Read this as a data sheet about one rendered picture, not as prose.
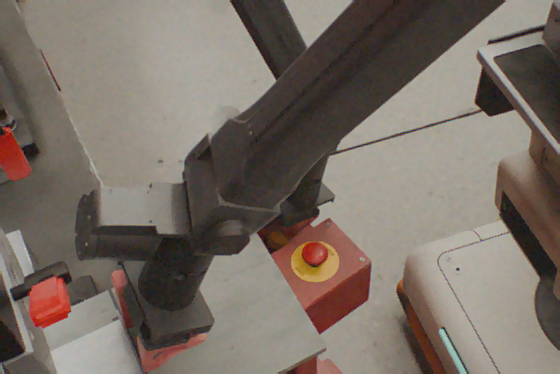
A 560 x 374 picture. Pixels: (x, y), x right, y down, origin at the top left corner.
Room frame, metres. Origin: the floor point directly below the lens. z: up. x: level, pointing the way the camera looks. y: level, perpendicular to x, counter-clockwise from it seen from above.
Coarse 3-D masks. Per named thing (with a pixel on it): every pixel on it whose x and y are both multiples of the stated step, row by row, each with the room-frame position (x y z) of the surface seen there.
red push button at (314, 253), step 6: (306, 246) 0.58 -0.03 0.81; (312, 246) 0.58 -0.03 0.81; (318, 246) 0.58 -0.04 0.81; (324, 246) 0.58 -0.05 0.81; (306, 252) 0.57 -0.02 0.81; (312, 252) 0.57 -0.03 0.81; (318, 252) 0.57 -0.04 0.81; (324, 252) 0.57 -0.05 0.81; (306, 258) 0.56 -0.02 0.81; (312, 258) 0.56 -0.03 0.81; (318, 258) 0.56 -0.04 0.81; (324, 258) 0.56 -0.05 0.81; (312, 264) 0.56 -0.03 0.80; (318, 264) 0.56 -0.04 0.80
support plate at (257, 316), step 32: (224, 256) 0.45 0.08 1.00; (256, 256) 0.45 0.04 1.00; (224, 288) 0.41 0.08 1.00; (256, 288) 0.41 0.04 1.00; (288, 288) 0.40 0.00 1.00; (64, 320) 0.39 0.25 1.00; (96, 320) 0.38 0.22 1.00; (224, 320) 0.37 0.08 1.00; (256, 320) 0.37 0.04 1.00; (288, 320) 0.36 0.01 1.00; (160, 352) 0.34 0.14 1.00; (192, 352) 0.34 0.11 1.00; (224, 352) 0.33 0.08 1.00; (256, 352) 0.33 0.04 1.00; (288, 352) 0.33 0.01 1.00; (320, 352) 0.33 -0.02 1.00
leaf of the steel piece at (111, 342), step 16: (96, 336) 0.36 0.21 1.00; (112, 336) 0.36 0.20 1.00; (128, 336) 0.35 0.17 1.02; (64, 352) 0.35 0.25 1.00; (80, 352) 0.35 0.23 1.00; (96, 352) 0.34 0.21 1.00; (112, 352) 0.34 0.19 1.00; (128, 352) 0.34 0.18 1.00; (64, 368) 0.33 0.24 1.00; (80, 368) 0.33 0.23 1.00; (96, 368) 0.33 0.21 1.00; (112, 368) 0.32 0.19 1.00; (128, 368) 0.32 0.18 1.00
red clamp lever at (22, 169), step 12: (0, 108) 0.47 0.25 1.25; (0, 132) 0.46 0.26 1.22; (12, 132) 0.48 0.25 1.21; (0, 144) 0.46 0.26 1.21; (12, 144) 0.46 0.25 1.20; (0, 156) 0.46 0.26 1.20; (12, 156) 0.46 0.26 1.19; (24, 156) 0.47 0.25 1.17; (12, 168) 0.46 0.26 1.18; (24, 168) 0.46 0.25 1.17
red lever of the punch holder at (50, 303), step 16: (48, 272) 0.28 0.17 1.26; (64, 272) 0.28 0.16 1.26; (16, 288) 0.27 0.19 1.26; (32, 288) 0.25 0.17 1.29; (48, 288) 0.24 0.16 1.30; (64, 288) 0.25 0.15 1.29; (32, 304) 0.23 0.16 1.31; (48, 304) 0.22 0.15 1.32; (64, 304) 0.22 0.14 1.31; (48, 320) 0.22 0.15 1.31
